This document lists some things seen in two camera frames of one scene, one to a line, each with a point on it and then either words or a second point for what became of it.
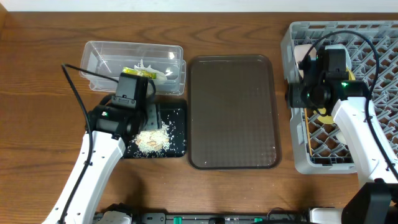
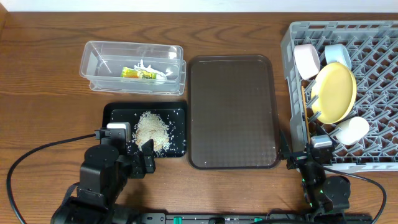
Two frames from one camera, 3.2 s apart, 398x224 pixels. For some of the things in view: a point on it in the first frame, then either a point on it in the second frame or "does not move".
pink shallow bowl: (301, 50) does not move
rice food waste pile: (154, 140) does not move
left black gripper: (153, 117) → (137, 166)
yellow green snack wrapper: (138, 73) does not move
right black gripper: (295, 96) → (298, 160)
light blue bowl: (348, 60) does not move
